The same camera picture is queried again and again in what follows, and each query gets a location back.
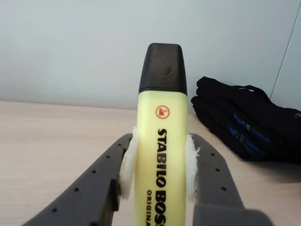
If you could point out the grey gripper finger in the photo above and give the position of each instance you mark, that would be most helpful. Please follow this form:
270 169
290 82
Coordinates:
216 183
89 183

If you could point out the yellow highlighter with black cap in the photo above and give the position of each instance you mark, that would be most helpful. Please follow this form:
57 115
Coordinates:
162 141

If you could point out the black folded clothing pile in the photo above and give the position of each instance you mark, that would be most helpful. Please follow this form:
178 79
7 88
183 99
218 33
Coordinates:
235 101

